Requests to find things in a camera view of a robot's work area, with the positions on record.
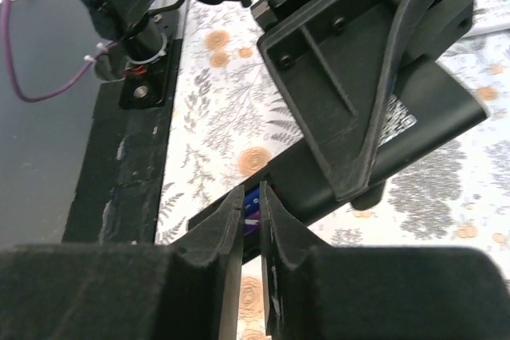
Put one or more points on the floral table mat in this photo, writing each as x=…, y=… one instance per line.
x=360, y=78

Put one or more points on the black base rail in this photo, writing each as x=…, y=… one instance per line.
x=118, y=194

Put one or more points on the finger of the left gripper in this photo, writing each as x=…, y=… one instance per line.
x=420, y=32
x=330, y=82

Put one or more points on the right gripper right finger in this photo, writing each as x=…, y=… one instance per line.
x=317, y=291

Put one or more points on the slim black remote control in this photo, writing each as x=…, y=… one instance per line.
x=298, y=182

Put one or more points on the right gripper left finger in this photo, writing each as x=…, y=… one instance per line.
x=186, y=290

